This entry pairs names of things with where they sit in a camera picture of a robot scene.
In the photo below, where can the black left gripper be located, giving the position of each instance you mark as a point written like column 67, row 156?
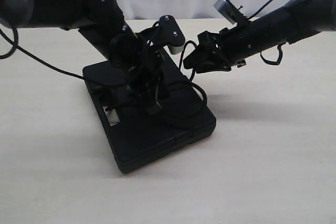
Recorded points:
column 141, row 65

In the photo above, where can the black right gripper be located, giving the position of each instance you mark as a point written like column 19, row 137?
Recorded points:
column 207, row 57

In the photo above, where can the black plastic carrying case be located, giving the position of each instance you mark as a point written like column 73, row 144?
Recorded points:
column 137, row 138

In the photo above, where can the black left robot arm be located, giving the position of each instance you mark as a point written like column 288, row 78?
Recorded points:
column 102, row 24

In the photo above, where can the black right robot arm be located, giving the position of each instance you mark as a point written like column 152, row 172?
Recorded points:
column 295, row 21

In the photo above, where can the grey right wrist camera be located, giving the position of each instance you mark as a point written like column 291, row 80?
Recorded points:
column 230, row 12

